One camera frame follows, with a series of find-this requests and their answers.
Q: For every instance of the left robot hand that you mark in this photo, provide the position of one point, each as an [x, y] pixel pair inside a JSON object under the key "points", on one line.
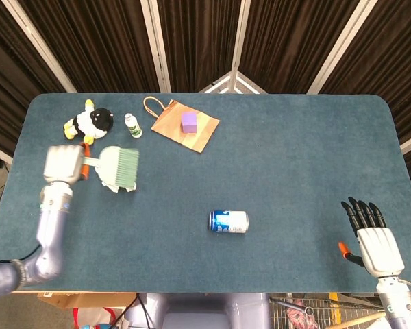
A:
{"points": [[61, 164]]}

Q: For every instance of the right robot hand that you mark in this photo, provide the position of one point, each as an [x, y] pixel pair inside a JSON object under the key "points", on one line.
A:
{"points": [[378, 246]]}

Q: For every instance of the light green hand brush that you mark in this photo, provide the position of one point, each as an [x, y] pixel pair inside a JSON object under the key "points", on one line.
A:
{"points": [[118, 166]]}

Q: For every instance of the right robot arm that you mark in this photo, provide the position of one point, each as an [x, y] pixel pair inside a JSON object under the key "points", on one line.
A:
{"points": [[402, 305]]}

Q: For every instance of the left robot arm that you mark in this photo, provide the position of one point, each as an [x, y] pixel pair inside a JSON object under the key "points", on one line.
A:
{"points": [[49, 233]]}

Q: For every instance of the black white plush penguin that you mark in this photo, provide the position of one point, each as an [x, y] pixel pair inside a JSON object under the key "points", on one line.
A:
{"points": [[89, 123]]}

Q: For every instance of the large white tissue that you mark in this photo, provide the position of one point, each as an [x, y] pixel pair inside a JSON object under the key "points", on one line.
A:
{"points": [[114, 188]]}

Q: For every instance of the small white milk bottle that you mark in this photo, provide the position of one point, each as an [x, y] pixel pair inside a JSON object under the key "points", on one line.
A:
{"points": [[134, 128]]}

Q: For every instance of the brown curtain panel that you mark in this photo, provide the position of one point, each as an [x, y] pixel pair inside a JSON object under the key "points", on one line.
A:
{"points": [[287, 41], [99, 44], [397, 68], [7, 85], [198, 37]]}

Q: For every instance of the brown paper bag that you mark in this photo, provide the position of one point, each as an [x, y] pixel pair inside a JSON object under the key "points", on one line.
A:
{"points": [[171, 127]]}

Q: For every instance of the purple cube block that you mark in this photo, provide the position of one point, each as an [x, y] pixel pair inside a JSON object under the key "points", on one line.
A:
{"points": [[189, 122]]}

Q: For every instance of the blue felt table cover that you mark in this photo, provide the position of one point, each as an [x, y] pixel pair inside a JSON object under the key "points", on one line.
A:
{"points": [[260, 178]]}

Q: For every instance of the brown cardboard box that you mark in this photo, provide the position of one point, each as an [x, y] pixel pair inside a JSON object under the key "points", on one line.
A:
{"points": [[89, 299]]}

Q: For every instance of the blue white soda can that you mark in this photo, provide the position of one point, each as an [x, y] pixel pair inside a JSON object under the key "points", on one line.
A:
{"points": [[229, 222]]}

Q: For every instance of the red bag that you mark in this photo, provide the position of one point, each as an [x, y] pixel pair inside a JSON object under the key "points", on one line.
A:
{"points": [[92, 318]]}

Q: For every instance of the grey robot torso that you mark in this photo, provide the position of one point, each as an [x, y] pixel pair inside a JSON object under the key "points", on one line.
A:
{"points": [[198, 312]]}

